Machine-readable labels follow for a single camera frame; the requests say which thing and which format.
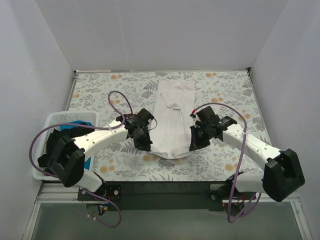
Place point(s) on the aluminium front rail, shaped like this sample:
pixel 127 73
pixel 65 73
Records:
pixel 62 217

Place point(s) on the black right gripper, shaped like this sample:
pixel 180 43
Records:
pixel 200 137

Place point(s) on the white t shirt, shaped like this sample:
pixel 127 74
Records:
pixel 171 136

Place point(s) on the black t shirt in basket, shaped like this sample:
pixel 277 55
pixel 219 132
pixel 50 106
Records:
pixel 51 142

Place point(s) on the blue t shirt in basket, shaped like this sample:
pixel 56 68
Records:
pixel 75 131

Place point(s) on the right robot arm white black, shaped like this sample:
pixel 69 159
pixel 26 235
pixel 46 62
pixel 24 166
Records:
pixel 282 173

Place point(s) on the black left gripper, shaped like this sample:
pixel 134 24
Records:
pixel 140 139

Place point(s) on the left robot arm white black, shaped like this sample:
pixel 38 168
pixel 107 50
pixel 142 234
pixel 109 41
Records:
pixel 67 160

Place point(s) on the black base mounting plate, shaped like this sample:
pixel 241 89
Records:
pixel 167 195

